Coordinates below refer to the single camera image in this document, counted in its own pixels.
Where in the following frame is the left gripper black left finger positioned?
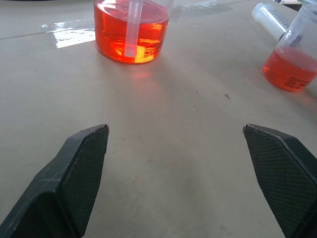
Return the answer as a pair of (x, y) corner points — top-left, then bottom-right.
(0, 123), (110, 238)

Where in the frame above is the clear plastic bottle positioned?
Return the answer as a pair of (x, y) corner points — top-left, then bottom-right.
(251, 2), (304, 48)

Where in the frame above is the small clear cup orange liquid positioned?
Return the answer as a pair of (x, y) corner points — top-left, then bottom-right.
(262, 2), (317, 92)

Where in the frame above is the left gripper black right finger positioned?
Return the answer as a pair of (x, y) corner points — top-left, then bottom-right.
(242, 123), (317, 238)

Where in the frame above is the beaker with orange liquid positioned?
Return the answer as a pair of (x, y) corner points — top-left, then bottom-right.
(93, 0), (175, 64)

